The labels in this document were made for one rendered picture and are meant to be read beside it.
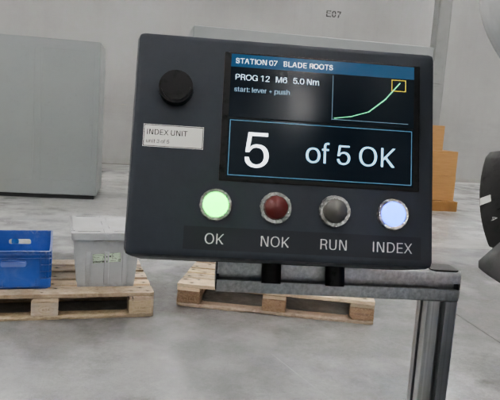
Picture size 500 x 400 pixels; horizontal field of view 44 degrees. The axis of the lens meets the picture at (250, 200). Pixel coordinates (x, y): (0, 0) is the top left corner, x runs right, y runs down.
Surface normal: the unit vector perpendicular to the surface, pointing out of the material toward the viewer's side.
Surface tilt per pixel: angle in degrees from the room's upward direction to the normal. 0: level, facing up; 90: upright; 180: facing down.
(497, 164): 77
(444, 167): 90
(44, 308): 90
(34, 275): 90
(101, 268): 95
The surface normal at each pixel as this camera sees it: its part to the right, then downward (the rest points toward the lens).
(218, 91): 0.09, -0.12
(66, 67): 0.17, 0.14
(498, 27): -0.90, 0.43
